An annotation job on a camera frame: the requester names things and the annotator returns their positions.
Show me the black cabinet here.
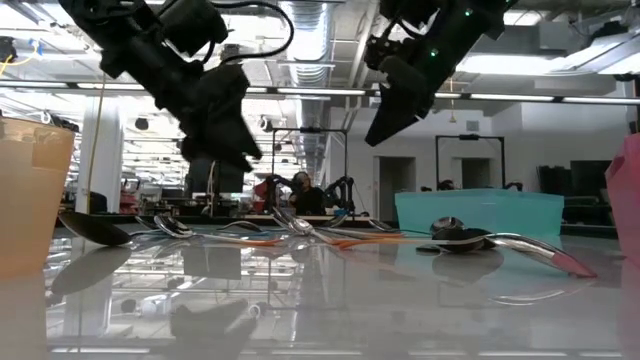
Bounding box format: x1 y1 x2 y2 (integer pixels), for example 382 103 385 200
537 164 574 197
569 159 614 199

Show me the long LED light bar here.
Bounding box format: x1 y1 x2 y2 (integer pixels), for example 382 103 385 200
0 79 640 106

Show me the white pillar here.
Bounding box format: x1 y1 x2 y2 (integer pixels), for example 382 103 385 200
74 97 127 214

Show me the silver spiral duct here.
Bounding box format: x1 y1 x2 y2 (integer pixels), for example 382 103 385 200
279 0 346 194

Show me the red object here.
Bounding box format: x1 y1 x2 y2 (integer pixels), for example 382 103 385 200
251 178 275 214

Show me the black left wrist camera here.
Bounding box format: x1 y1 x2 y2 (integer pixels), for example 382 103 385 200
158 0 230 57

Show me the person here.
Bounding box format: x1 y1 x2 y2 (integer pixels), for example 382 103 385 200
287 170 329 217

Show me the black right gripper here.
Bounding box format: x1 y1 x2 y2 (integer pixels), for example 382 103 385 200
363 0 451 148

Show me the black stand frame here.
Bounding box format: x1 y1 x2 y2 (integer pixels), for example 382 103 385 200
434 133 506 190
271 127 350 217

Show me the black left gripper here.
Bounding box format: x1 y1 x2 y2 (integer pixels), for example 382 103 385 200
177 63 263 173

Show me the orange plastic tray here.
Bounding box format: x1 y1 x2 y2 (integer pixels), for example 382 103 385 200
0 117 76 281

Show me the pink plastic tray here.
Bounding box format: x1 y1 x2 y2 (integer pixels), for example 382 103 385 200
604 132 640 261

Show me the teal plastic tray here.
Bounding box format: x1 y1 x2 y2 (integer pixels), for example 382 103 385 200
394 188 565 246

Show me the black aluminium table frame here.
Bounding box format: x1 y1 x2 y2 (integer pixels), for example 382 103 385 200
54 213 401 227

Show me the black monitor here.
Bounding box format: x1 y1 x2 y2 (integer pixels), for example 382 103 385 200
185 157 247 195

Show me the yellow hanging cable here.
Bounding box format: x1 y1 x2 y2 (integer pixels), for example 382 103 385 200
85 69 109 214

